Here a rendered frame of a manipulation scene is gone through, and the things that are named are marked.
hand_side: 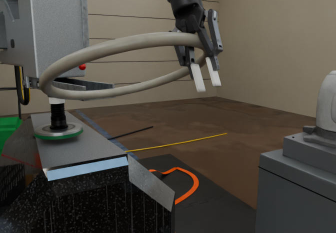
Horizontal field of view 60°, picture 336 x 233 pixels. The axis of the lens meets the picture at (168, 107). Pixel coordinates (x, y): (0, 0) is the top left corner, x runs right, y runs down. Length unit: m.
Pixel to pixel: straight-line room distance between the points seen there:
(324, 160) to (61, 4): 1.20
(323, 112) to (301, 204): 0.34
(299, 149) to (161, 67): 6.15
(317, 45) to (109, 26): 4.18
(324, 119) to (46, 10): 1.17
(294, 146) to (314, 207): 0.23
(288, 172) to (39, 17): 1.15
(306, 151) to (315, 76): 4.90
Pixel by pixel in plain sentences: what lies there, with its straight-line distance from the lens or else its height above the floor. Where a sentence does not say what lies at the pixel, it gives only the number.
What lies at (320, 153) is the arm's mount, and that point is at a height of 0.86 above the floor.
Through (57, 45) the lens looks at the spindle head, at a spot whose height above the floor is 1.24.
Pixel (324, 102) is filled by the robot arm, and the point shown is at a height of 1.04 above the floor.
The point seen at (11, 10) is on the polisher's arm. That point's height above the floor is 1.43.
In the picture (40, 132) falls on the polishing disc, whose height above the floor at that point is 0.86.
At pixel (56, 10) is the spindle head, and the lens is 1.36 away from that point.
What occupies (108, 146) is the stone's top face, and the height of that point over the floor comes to 0.80.
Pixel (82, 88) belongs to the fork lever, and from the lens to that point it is 1.01.
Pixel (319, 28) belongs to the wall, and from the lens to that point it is 6.09.
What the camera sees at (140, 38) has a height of 1.24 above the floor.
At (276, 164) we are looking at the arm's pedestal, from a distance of 1.24.
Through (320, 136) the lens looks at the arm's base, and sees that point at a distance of 1.25.
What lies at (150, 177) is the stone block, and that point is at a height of 0.68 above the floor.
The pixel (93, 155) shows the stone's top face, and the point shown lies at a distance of 1.24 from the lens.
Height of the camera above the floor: 1.22
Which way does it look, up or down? 11 degrees down
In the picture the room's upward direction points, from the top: straight up
